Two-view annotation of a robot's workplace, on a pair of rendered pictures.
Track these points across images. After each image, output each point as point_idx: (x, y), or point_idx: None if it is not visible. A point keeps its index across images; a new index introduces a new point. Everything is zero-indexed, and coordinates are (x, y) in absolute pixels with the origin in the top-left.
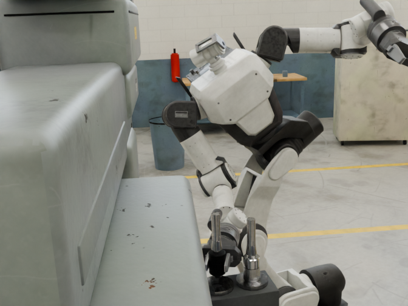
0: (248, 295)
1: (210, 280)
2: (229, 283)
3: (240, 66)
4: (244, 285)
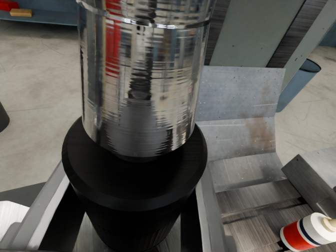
0: (36, 183)
1: (166, 241)
2: (87, 219)
3: None
4: (27, 208)
